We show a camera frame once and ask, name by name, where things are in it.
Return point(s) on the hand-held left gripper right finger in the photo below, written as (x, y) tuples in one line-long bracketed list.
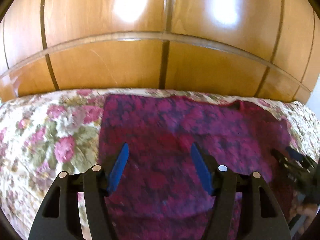
[(202, 172)]

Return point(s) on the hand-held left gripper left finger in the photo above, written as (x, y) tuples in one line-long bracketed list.
[(118, 170)]

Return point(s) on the person's right hand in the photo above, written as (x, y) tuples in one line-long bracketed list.
[(308, 211)]

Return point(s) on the floral bedspread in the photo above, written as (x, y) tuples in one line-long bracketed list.
[(45, 135)]

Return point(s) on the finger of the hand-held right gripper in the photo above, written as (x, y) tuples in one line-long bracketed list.
[(296, 153), (283, 161)]

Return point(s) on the dark red knit sweater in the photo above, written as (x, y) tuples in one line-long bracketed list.
[(175, 130)]

